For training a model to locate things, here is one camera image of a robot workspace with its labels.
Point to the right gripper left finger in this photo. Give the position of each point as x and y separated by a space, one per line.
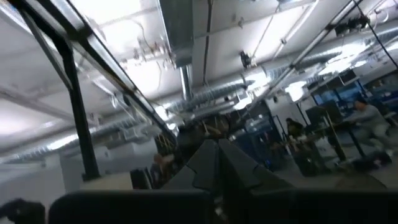
202 168

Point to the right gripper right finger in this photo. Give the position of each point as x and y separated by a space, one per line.
239 168

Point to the person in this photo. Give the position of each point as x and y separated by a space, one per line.
370 121
294 128

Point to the round silver air duct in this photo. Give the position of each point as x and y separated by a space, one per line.
211 93

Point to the black metal rig frame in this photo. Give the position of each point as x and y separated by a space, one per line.
77 124

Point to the rectangular grey air duct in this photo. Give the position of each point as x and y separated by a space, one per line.
177 31

